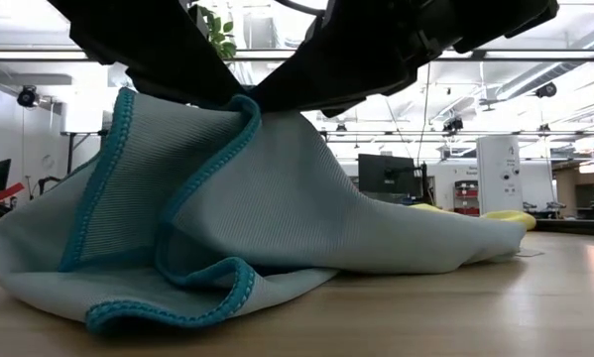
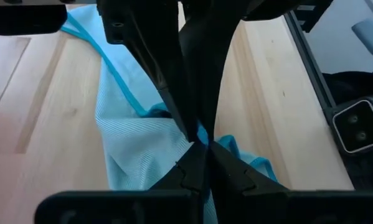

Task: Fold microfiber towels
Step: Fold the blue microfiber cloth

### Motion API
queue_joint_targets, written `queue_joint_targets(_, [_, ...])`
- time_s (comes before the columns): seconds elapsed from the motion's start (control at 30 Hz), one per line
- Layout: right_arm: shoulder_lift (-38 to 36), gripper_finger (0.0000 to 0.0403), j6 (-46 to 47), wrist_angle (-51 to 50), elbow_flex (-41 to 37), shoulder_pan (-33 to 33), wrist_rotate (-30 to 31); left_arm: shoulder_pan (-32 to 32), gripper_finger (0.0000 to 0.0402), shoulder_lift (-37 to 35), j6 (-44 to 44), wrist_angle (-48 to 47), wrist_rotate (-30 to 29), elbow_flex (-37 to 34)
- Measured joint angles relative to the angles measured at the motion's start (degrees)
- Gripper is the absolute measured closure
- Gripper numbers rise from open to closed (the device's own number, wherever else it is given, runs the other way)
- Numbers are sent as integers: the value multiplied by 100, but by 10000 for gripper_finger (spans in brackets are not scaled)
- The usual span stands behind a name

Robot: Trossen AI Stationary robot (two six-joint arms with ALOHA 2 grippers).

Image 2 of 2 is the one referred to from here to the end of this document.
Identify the blue office chair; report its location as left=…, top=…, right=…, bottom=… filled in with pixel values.
left=351, top=16, right=373, bottom=75

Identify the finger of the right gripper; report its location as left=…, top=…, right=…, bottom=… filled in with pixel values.
left=96, top=0, right=200, bottom=143
left=178, top=0, right=253, bottom=140

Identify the teal blue microfiber towel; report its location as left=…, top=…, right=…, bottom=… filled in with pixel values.
left=60, top=4, right=280, bottom=224

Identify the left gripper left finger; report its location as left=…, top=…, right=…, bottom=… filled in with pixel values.
left=150, top=141, right=207, bottom=192

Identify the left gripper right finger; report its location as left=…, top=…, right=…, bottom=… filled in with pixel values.
left=208, top=141, right=289, bottom=193

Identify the silver-edged black camera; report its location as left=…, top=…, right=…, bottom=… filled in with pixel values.
left=331, top=98, right=373, bottom=156

